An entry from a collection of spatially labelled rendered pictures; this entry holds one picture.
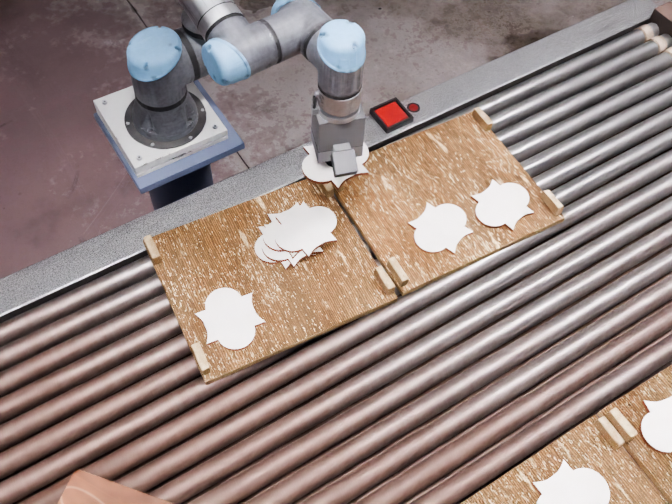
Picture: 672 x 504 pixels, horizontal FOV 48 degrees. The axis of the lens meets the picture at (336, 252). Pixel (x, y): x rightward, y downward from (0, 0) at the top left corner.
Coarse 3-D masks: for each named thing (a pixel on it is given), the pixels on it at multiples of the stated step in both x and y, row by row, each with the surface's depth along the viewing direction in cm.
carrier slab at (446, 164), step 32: (448, 128) 174; (480, 128) 174; (384, 160) 168; (416, 160) 168; (448, 160) 168; (480, 160) 169; (512, 160) 169; (352, 192) 163; (384, 192) 163; (416, 192) 163; (448, 192) 164; (480, 192) 164; (384, 224) 158; (480, 224) 159; (544, 224) 160; (384, 256) 154; (416, 256) 154; (448, 256) 154; (480, 256) 155; (416, 288) 151
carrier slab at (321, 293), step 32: (288, 192) 162; (320, 192) 162; (192, 224) 157; (224, 224) 157; (256, 224) 157; (192, 256) 152; (224, 256) 153; (256, 256) 153; (320, 256) 153; (352, 256) 154; (192, 288) 148; (256, 288) 149; (288, 288) 149; (320, 288) 149; (352, 288) 150; (192, 320) 144; (288, 320) 145; (320, 320) 145; (352, 320) 147; (224, 352) 141; (256, 352) 141
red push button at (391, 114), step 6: (384, 108) 177; (390, 108) 177; (396, 108) 177; (378, 114) 176; (384, 114) 176; (390, 114) 176; (396, 114) 176; (402, 114) 176; (384, 120) 175; (390, 120) 175; (396, 120) 175
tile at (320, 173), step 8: (312, 152) 143; (368, 152) 143; (304, 160) 142; (312, 160) 142; (360, 160) 142; (304, 168) 141; (312, 168) 141; (320, 168) 141; (328, 168) 141; (360, 168) 141; (312, 176) 140; (320, 176) 140; (328, 176) 140; (344, 176) 140; (352, 176) 140; (336, 184) 139
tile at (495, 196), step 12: (492, 180) 165; (492, 192) 163; (504, 192) 163; (516, 192) 163; (480, 204) 161; (492, 204) 161; (504, 204) 161; (516, 204) 161; (480, 216) 159; (492, 216) 159; (504, 216) 160; (516, 216) 160
